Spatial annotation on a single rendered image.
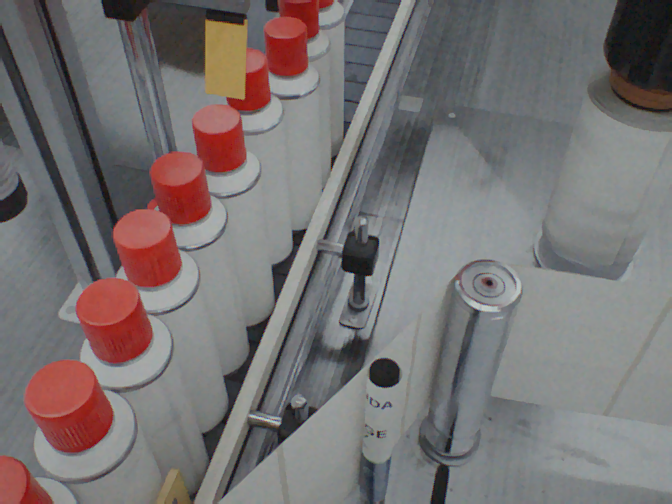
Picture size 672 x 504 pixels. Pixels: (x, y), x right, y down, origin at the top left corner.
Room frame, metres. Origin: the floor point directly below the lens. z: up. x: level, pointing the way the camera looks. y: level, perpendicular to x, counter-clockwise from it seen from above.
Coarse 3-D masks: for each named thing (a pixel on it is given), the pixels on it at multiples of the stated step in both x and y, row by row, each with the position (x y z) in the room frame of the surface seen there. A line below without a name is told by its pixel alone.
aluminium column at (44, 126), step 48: (0, 0) 0.40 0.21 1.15; (48, 0) 0.43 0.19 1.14; (0, 48) 0.41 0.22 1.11; (48, 48) 0.41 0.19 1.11; (0, 96) 0.41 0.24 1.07; (48, 96) 0.40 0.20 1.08; (48, 144) 0.41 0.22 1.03; (96, 144) 0.43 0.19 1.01; (48, 192) 0.41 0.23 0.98; (96, 192) 0.41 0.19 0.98; (96, 240) 0.40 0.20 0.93
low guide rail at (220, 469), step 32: (384, 64) 0.69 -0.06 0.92; (352, 128) 0.57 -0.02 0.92; (352, 160) 0.54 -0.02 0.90; (320, 224) 0.44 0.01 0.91; (288, 288) 0.36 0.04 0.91; (288, 320) 0.34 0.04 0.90; (256, 352) 0.30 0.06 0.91; (256, 384) 0.27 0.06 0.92; (224, 448) 0.22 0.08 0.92; (224, 480) 0.20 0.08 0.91
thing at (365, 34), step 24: (360, 0) 0.90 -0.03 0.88; (384, 0) 0.90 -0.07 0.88; (360, 24) 0.84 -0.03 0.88; (384, 24) 0.84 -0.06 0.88; (360, 48) 0.78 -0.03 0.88; (360, 72) 0.73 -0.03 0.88; (360, 96) 0.68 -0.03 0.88; (360, 144) 0.59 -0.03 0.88; (288, 264) 0.42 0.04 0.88; (240, 384) 0.29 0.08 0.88; (216, 432) 0.25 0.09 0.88; (240, 456) 0.24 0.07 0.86
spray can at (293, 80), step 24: (288, 24) 0.49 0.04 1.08; (288, 48) 0.47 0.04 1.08; (288, 72) 0.47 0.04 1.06; (312, 72) 0.48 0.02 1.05; (288, 96) 0.46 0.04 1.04; (312, 96) 0.47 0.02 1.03; (288, 120) 0.46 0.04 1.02; (312, 120) 0.47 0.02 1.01; (288, 144) 0.46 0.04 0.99; (312, 144) 0.47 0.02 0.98; (288, 168) 0.46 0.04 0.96; (312, 168) 0.47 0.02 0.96; (312, 192) 0.46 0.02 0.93; (312, 216) 0.46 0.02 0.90
